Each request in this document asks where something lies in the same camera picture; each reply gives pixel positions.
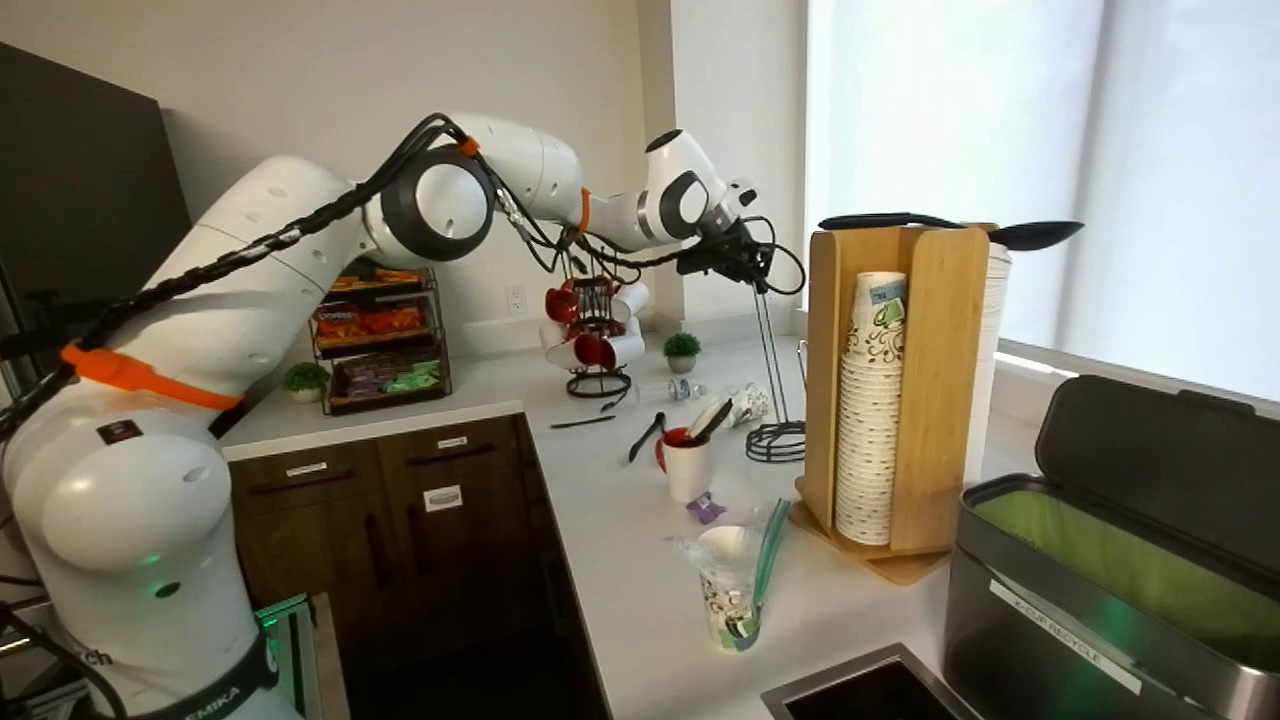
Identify mug tree with red mugs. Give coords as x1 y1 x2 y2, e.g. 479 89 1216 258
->
538 277 653 402

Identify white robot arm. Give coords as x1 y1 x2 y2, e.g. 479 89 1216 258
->
2 112 768 720

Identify clear zip plastic bag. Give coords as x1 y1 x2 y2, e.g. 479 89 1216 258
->
679 501 790 606

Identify black wire holder stand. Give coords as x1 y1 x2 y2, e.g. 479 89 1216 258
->
744 294 805 466

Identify small green potted plant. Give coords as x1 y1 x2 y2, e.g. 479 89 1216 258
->
665 333 699 373

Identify wooden cabinet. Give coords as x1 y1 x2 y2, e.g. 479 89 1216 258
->
232 417 611 720

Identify stack of paper cups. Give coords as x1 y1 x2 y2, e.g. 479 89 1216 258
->
836 272 903 549

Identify snack basket rack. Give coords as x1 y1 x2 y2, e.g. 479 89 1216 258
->
308 262 450 417

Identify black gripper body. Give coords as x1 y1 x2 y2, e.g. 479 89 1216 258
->
674 222 771 288

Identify black tongs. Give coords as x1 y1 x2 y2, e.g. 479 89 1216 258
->
547 398 623 434

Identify black spoon on dispenser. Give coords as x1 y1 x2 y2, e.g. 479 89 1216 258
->
810 211 1085 251

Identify purple snack packet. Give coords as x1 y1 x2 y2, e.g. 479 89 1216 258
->
685 493 728 525

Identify wooden cup dispenser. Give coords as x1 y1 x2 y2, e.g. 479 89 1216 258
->
796 229 988 564

